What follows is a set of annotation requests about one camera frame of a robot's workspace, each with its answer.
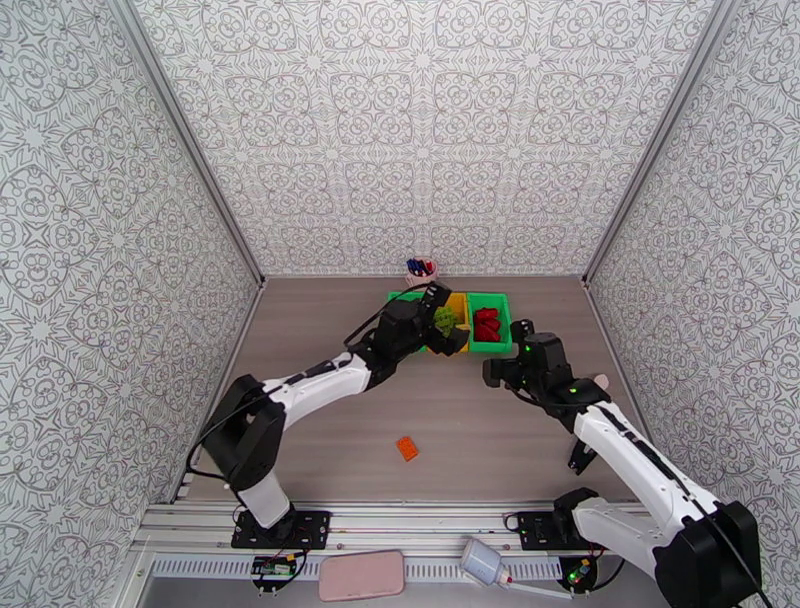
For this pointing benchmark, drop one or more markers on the orange lego brick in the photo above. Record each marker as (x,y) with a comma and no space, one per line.
(407,449)

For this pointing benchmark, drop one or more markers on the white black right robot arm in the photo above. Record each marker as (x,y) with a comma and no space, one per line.
(637,456)

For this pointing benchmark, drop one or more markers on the white grey handheld device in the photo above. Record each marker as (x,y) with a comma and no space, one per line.
(481,559)

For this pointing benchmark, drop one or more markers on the blue marker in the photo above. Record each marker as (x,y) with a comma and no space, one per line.
(412,265)

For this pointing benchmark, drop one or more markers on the yellow plastic bin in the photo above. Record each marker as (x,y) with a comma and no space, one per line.
(460,306)

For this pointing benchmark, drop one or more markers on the green plastic bin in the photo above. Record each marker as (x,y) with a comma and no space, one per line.
(395,297)
(505,312)

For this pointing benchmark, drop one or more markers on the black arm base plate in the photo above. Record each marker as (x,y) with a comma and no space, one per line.
(312,522)
(531,531)

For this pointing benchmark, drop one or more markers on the aluminium frame post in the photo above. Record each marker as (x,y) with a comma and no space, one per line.
(653,140)
(190,140)

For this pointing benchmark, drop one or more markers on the small green circuit board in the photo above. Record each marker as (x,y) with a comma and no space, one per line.
(273,567)
(578,570)

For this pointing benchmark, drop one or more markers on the aluminium mounting rail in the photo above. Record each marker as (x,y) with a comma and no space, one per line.
(406,519)

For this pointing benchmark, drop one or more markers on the small red lego brick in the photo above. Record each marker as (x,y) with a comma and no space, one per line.
(482,312)

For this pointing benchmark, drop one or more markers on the pink cup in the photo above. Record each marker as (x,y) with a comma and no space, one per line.
(420,279)

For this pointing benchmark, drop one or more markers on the pink plush toy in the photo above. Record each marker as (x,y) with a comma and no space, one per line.
(602,379)

